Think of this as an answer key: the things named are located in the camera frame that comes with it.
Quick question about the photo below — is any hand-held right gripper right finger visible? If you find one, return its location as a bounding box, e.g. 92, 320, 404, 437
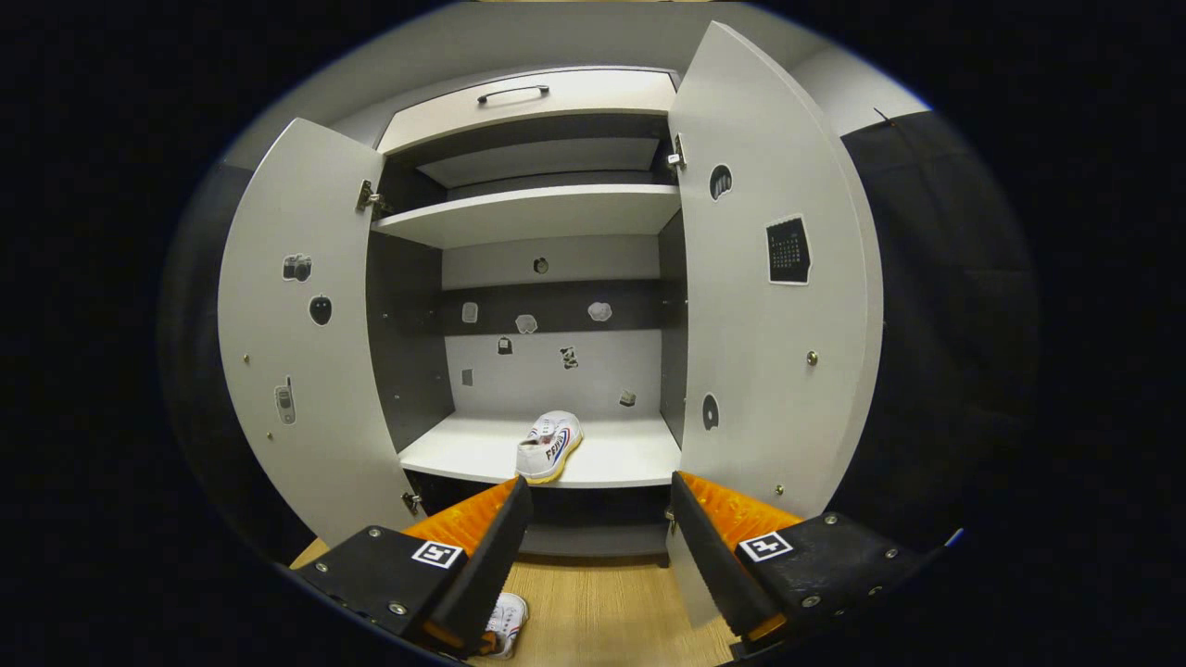
667, 471, 927, 649

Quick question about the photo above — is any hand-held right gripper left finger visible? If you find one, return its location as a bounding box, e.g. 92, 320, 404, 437
295, 476, 536, 661

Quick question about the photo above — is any white striped canvas shoe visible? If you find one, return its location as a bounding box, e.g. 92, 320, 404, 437
474, 593, 530, 661
515, 410, 585, 485

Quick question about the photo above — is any white cabinet door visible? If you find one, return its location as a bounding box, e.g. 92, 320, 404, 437
665, 20, 884, 631
218, 118, 418, 547

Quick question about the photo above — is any black backdrop cloth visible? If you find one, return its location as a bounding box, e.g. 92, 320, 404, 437
158, 109, 1043, 568

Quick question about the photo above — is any white drawer with black handle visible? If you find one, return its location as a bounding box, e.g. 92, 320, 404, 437
375, 67, 679, 157

